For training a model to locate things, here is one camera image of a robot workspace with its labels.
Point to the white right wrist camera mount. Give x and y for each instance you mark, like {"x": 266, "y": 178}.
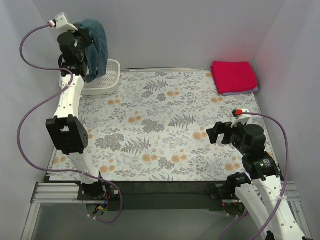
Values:
{"x": 242, "y": 117}

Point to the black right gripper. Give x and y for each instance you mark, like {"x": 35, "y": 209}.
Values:
{"x": 223, "y": 133}

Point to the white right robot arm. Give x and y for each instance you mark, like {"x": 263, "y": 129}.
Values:
{"x": 259, "y": 188}

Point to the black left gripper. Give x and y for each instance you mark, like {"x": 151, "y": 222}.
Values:
{"x": 83, "y": 40}

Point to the dark teal t shirt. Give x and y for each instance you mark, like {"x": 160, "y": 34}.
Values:
{"x": 97, "y": 53}

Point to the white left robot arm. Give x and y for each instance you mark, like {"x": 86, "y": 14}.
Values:
{"x": 65, "y": 129}

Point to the folded red t shirt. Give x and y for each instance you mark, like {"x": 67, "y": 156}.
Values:
{"x": 233, "y": 73}

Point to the folded lavender t shirt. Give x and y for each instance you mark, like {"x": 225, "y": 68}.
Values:
{"x": 231, "y": 90}

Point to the aluminium frame rail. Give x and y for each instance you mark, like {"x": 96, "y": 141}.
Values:
{"x": 150, "y": 210}

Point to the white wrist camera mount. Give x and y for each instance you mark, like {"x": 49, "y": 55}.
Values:
{"x": 242, "y": 117}
{"x": 62, "y": 24}

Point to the floral patterned table mat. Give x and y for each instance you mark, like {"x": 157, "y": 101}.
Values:
{"x": 153, "y": 128}

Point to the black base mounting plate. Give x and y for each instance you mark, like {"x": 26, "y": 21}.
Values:
{"x": 158, "y": 195}

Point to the white perforated plastic basket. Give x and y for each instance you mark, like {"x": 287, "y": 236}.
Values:
{"x": 107, "y": 84}

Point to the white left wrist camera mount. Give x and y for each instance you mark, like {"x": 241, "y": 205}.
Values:
{"x": 62, "y": 24}

